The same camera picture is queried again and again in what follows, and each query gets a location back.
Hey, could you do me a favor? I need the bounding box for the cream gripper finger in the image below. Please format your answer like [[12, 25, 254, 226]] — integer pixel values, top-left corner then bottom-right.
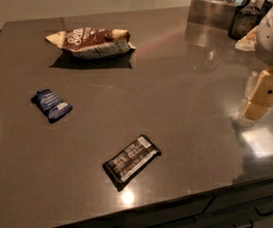
[[242, 66, 273, 121]]

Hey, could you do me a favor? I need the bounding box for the blue rxbar blueberry wrapper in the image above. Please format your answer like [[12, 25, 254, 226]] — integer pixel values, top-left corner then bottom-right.
[[30, 89, 73, 124]]

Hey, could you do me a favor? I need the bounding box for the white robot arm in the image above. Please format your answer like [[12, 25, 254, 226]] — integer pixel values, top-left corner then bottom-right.
[[239, 7, 273, 122]]

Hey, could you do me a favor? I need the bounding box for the black mesh cup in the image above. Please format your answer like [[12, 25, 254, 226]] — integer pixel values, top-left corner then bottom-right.
[[228, 6, 261, 40]]

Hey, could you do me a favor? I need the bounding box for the stainless steel box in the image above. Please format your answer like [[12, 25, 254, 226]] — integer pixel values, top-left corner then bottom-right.
[[187, 0, 270, 30]]

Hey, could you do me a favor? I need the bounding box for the black snack bar wrapper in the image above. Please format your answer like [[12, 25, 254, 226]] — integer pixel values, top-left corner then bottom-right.
[[103, 135, 162, 192]]

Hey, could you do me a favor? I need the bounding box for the brown white snack bag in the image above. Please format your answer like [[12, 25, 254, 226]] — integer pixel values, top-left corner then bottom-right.
[[46, 28, 135, 60]]

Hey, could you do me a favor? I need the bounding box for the black drawer handle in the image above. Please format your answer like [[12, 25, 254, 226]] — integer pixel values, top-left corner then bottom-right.
[[255, 202, 273, 217]]

